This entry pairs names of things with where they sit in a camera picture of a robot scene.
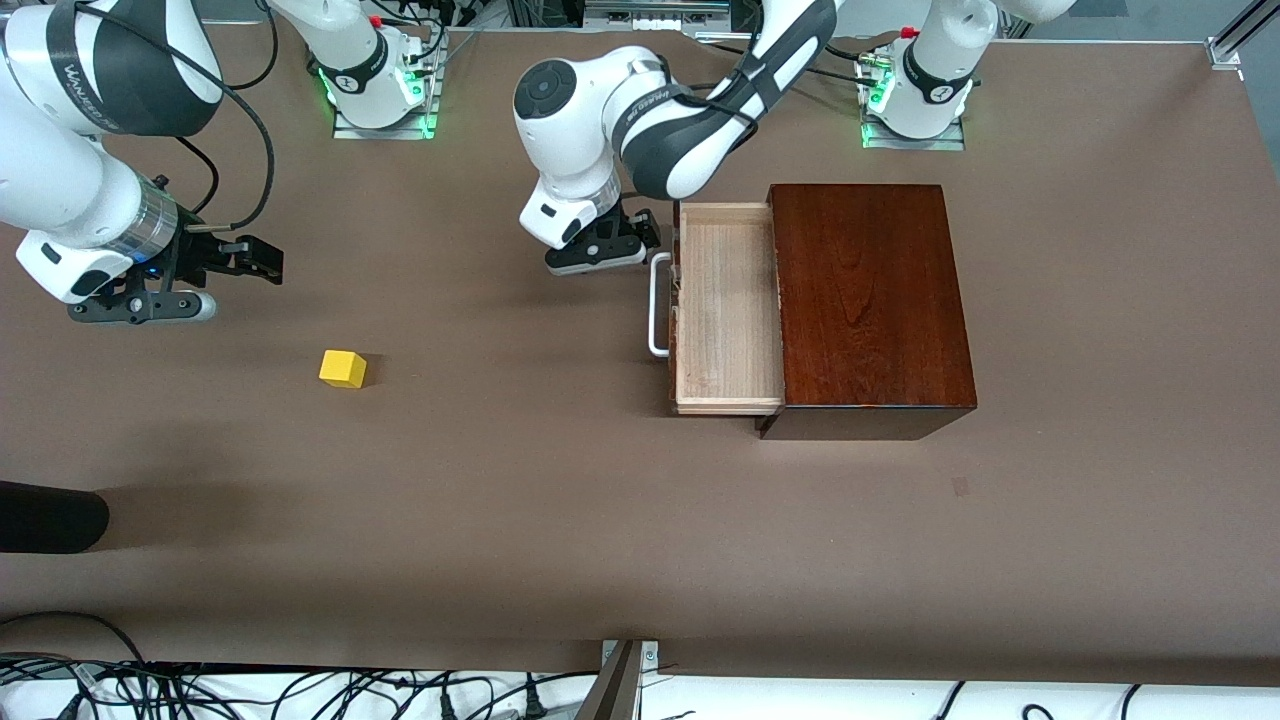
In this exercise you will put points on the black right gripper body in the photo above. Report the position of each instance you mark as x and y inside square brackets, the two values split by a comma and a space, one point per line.
[199, 259]

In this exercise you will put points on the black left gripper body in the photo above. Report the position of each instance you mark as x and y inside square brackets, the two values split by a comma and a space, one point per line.
[634, 224]

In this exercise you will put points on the yellow block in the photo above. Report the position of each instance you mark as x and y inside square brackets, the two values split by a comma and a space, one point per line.
[343, 368]

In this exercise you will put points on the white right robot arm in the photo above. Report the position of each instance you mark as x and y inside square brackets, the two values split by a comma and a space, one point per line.
[60, 180]

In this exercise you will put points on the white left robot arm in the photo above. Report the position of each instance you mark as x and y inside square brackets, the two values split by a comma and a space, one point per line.
[660, 130]

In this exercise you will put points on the dark brown wooden cabinet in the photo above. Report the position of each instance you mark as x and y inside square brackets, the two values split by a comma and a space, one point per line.
[880, 310]

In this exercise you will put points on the black cylindrical object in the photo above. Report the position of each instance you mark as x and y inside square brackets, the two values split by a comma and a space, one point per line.
[50, 517]

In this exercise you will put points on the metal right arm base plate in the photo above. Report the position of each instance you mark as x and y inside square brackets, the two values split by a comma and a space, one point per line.
[385, 132]

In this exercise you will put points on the aluminium frame rail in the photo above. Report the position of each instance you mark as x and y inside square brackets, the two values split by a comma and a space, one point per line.
[655, 10]

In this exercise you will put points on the grey metal bracket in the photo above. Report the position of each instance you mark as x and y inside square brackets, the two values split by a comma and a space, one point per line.
[620, 690]

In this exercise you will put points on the aluminium frame profile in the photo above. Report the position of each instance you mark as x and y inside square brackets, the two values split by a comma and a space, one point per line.
[1225, 50]

